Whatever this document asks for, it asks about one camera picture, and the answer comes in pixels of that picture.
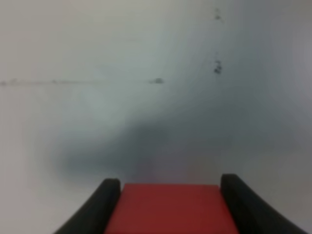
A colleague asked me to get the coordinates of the red block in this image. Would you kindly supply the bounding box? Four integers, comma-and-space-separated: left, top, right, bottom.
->
105, 183, 238, 234

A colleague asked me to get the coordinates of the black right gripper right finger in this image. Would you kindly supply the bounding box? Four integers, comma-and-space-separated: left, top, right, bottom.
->
220, 174, 306, 234

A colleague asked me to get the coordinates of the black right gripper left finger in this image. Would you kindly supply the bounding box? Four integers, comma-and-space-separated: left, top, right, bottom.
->
56, 178, 121, 234

